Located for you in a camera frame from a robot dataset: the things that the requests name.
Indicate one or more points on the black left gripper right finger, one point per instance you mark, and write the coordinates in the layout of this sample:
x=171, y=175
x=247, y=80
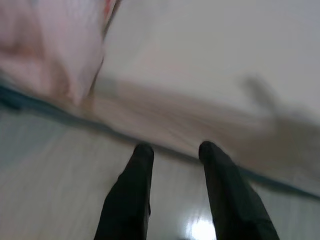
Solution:
x=235, y=205

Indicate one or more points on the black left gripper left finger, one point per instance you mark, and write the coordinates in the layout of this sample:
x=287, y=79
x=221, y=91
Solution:
x=127, y=200

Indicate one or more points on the pink dotted pillow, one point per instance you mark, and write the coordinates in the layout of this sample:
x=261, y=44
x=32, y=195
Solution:
x=50, y=50

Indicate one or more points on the beige sheeted mattress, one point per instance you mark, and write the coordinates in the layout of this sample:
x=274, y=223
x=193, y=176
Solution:
x=200, y=50

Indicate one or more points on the dark teal bed frame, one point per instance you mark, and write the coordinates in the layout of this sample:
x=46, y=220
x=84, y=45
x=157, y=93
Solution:
x=15, y=98

